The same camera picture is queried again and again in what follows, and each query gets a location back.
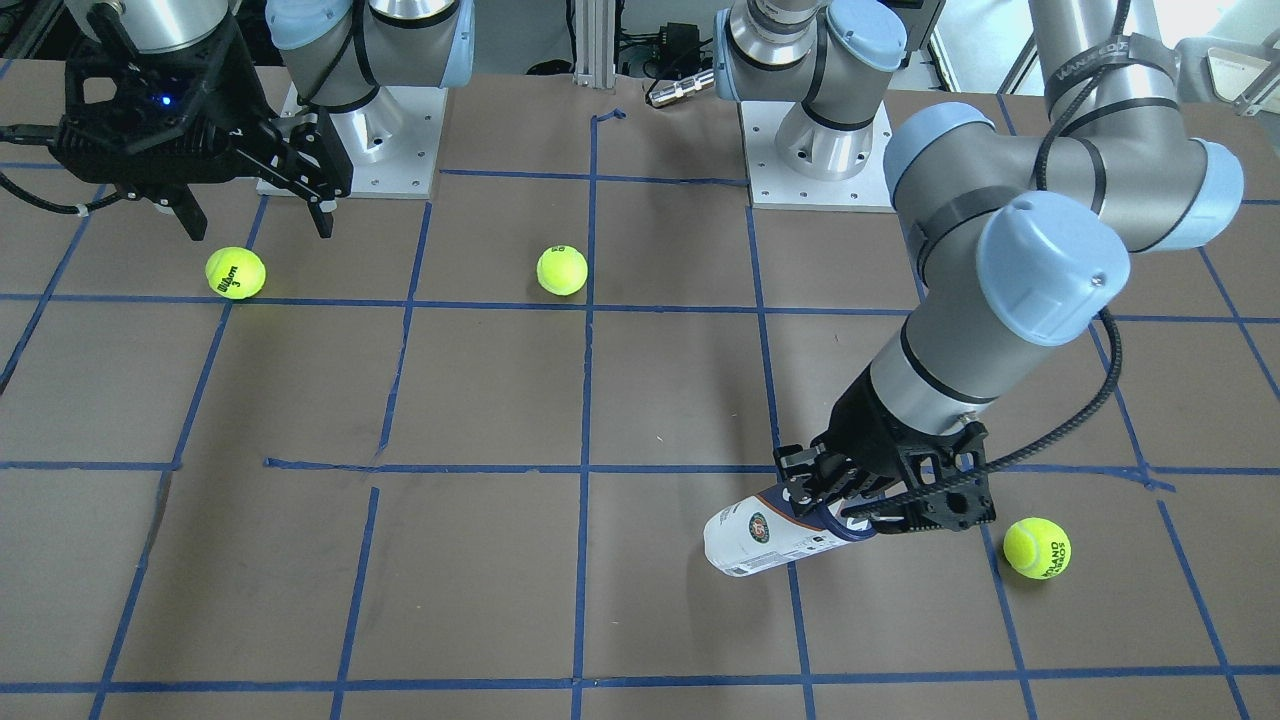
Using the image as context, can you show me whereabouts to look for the tennis ball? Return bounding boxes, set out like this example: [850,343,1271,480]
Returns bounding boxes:
[204,247,268,300]
[535,245,589,296]
[1002,518,1073,580]

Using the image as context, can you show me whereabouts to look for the tennis ball centre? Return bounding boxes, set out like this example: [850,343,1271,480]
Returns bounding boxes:
[204,247,268,300]
[535,245,589,296]

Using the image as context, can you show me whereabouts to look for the aluminium frame post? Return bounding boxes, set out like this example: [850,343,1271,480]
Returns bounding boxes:
[571,0,617,92]

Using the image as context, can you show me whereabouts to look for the silver metal connector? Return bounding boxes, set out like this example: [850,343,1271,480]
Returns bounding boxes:
[645,69,716,109]

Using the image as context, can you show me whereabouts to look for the white blue tennis ball can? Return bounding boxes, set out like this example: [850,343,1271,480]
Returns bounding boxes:
[703,486,846,577]

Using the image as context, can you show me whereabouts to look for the black gripper arm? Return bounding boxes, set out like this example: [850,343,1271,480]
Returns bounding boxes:
[774,375,996,546]

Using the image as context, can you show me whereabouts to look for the tennis ball upper middle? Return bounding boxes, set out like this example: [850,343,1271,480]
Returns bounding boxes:
[1002,518,1073,580]

